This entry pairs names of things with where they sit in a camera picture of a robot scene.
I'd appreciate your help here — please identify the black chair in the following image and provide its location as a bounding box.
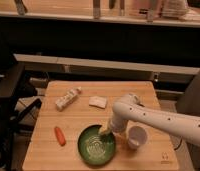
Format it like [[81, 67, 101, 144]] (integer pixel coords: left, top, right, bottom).
[[0, 28, 42, 171]]

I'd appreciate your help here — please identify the white paper cup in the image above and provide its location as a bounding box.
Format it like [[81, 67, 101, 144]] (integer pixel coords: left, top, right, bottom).
[[127, 126, 147, 150]]

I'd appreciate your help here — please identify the green ceramic bowl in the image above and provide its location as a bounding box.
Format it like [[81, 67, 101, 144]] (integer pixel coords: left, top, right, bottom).
[[77, 125, 116, 166]]

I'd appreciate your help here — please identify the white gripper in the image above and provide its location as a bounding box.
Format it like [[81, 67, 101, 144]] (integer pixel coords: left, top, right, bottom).
[[98, 117, 127, 136]]

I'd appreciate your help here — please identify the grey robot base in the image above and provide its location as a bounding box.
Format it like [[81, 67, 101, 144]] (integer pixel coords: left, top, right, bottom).
[[176, 63, 200, 169]]

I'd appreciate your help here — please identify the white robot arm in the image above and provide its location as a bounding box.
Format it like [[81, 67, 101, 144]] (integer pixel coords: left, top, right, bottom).
[[99, 93, 200, 147]]

